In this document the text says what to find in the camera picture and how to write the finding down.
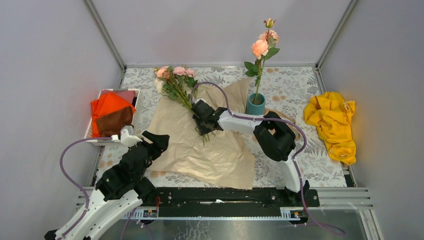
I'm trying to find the yellow crumpled cloth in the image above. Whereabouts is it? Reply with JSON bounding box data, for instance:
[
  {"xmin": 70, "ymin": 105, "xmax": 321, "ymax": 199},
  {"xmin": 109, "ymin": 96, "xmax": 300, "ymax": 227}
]
[{"xmin": 303, "ymin": 92, "xmax": 357, "ymax": 165}]

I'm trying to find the orange cloth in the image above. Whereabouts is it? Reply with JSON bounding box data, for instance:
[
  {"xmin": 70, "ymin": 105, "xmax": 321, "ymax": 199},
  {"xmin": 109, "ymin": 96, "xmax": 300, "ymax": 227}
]
[{"xmin": 90, "ymin": 93, "xmax": 136, "ymax": 138}]

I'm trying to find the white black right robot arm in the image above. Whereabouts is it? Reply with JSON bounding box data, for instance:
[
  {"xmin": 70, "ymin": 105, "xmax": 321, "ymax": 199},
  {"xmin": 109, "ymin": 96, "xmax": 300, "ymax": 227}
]
[{"xmin": 191, "ymin": 99, "xmax": 307, "ymax": 206}]

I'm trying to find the peach kraft wrapping paper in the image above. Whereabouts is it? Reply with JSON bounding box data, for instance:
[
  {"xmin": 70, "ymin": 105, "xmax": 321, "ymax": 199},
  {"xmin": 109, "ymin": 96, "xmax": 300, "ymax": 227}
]
[{"xmin": 147, "ymin": 96, "xmax": 256, "ymax": 190}]

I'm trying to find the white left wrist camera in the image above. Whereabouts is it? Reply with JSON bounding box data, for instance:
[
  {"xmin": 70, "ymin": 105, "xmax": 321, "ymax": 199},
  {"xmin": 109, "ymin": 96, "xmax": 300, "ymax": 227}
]
[{"xmin": 111, "ymin": 125, "xmax": 142, "ymax": 148}]

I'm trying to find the teal cylindrical vase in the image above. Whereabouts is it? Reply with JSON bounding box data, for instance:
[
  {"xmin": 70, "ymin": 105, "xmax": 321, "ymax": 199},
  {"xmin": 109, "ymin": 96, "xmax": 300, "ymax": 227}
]
[{"xmin": 245, "ymin": 93, "xmax": 266, "ymax": 116}]

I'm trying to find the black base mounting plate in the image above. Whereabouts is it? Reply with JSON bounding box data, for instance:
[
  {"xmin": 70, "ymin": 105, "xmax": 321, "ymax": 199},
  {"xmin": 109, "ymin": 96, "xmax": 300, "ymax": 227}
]
[{"xmin": 136, "ymin": 187, "xmax": 320, "ymax": 220}]

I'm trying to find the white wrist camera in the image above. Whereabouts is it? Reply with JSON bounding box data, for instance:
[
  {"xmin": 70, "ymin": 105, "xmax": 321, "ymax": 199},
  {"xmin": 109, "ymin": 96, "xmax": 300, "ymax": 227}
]
[
  {"xmin": 111, "ymin": 125, "xmax": 142, "ymax": 148},
  {"xmin": 192, "ymin": 98, "xmax": 206, "ymax": 105}
]

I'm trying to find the pink cloth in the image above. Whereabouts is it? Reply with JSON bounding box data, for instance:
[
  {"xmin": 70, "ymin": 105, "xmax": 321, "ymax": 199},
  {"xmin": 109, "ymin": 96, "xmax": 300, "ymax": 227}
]
[{"xmin": 100, "ymin": 89, "xmax": 137, "ymax": 105}]

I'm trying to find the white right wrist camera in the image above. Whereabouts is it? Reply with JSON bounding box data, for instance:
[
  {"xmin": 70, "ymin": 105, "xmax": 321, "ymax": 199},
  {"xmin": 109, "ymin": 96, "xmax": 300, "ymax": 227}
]
[{"xmin": 192, "ymin": 98, "xmax": 206, "ymax": 105}]

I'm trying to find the aluminium frame rail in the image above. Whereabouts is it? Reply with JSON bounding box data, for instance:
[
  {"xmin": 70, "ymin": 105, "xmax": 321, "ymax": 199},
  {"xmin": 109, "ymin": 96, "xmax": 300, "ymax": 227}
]
[{"xmin": 83, "ymin": 0, "xmax": 127, "ymax": 72}]

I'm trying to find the floral patterned table mat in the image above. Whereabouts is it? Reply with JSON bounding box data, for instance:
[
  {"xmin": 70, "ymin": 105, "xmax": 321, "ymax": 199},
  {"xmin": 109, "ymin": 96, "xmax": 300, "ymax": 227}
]
[{"xmin": 97, "ymin": 66, "xmax": 347, "ymax": 189}]

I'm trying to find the peach rose stem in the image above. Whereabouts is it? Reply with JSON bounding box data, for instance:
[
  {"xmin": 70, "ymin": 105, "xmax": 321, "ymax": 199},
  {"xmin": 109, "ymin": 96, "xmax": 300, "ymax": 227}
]
[{"xmin": 244, "ymin": 18, "xmax": 280, "ymax": 105}]

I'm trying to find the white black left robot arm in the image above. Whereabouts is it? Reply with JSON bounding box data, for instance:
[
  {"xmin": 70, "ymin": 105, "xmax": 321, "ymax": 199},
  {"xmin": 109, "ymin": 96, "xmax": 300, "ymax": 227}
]
[{"xmin": 44, "ymin": 127, "xmax": 170, "ymax": 240}]

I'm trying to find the brown cloth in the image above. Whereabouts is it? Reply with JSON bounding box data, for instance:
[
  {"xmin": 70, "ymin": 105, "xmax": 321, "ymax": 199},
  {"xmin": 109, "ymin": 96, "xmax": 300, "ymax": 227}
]
[{"xmin": 96, "ymin": 106, "xmax": 134, "ymax": 137}]

